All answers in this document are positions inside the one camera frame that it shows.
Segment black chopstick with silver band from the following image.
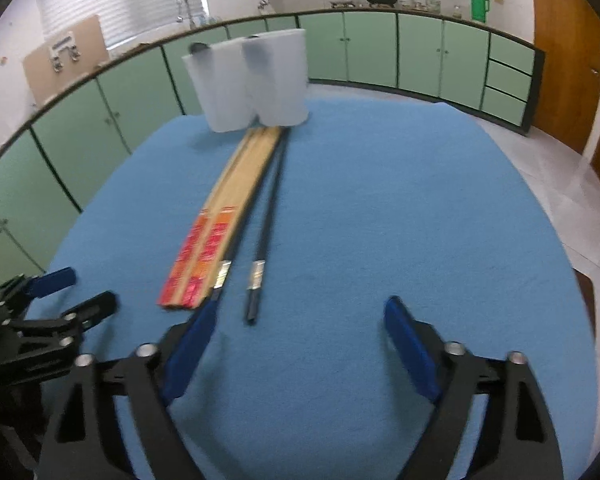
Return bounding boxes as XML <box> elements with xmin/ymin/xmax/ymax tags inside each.
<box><xmin>200</xmin><ymin>127</ymin><xmax>287</xmax><ymax>311</ymax></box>
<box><xmin>243</xmin><ymin>127</ymin><xmax>291</xmax><ymax>325</ymax></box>

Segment white window blinds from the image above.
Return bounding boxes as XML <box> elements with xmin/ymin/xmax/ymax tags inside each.
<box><xmin>35</xmin><ymin>0</ymin><xmax>209</xmax><ymax>49</ymax></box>

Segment metal kitchen faucet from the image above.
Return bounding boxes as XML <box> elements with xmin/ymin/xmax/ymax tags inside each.
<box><xmin>176</xmin><ymin>0</ymin><xmax>197</xmax><ymax>29</ymax></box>

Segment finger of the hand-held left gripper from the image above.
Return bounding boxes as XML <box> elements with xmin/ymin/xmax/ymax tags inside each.
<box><xmin>10</xmin><ymin>290</ymin><xmax>119</xmax><ymax>357</ymax></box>
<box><xmin>0</xmin><ymin>267</ymin><xmax>77</xmax><ymax>312</ymax></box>

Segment green lower kitchen cabinets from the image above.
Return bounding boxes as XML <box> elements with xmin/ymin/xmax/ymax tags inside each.
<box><xmin>0</xmin><ymin>10</ymin><xmax>546</xmax><ymax>291</ymax></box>

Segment blue table cloth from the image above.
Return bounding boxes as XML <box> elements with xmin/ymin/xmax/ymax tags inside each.
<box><xmin>32</xmin><ymin>97</ymin><xmax>598</xmax><ymax>480</ymax></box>

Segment brown cardboard sheet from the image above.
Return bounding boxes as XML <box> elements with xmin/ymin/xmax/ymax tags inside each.
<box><xmin>22</xmin><ymin>14</ymin><xmax>110</xmax><ymax>106</ymax></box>

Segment wooden chopstick with red end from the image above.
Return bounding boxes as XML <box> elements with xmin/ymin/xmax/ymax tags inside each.
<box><xmin>157</xmin><ymin>129</ymin><xmax>255</xmax><ymax>307</ymax></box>
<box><xmin>167</xmin><ymin>129</ymin><xmax>264</xmax><ymax>308</ymax></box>
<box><xmin>179</xmin><ymin>128</ymin><xmax>274</xmax><ymax>310</ymax></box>
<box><xmin>191</xmin><ymin>127</ymin><xmax>283</xmax><ymax>311</ymax></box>

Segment white plastic utensil cup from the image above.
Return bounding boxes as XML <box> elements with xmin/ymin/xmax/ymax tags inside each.
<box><xmin>181</xmin><ymin>40</ymin><xmax>257</xmax><ymax>134</ymax></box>
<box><xmin>240</xmin><ymin>28</ymin><xmax>310</xmax><ymax>127</ymax></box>

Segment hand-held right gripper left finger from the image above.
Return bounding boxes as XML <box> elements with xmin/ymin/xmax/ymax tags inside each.
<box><xmin>39</xmin><ymin>296</ymin><xmax>221</xmax><ymax>480</ymax></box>

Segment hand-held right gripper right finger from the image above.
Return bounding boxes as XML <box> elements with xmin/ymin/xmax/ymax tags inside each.
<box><xmin>384</xmin><ymin>295</ymin><xmax>565</xmax><ymax>480</ymax></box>

